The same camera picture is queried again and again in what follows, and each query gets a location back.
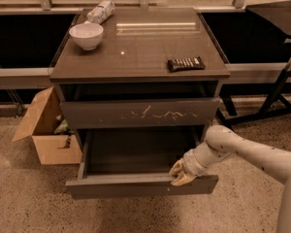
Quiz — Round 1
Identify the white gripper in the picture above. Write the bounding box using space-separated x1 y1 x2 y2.
169 149 209 186

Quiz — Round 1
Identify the grey drawer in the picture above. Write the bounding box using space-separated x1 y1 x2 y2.
60 98 219 129
66 126 218 199

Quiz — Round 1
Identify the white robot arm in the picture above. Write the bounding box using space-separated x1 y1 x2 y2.
170 125 291 233

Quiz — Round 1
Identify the grey top drawer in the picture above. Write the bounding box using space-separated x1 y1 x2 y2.
60 98 219 129

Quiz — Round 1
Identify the grey drawer cabinet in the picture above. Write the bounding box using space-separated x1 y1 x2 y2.
48 6 231 167

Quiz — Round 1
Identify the open cardboard box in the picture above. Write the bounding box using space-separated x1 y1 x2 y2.
13 87 81 165

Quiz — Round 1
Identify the dark chocolate bar wrapper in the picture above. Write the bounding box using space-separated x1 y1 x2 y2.
167 56 206 72

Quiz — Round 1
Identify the green trash in box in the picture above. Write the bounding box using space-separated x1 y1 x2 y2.
53 115 71 135

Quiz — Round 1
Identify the white ceramic bowl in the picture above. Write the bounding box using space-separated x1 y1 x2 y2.
69 23 104 50

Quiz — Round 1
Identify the white snack bag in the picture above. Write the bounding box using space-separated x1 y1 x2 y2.
87 0 115 24

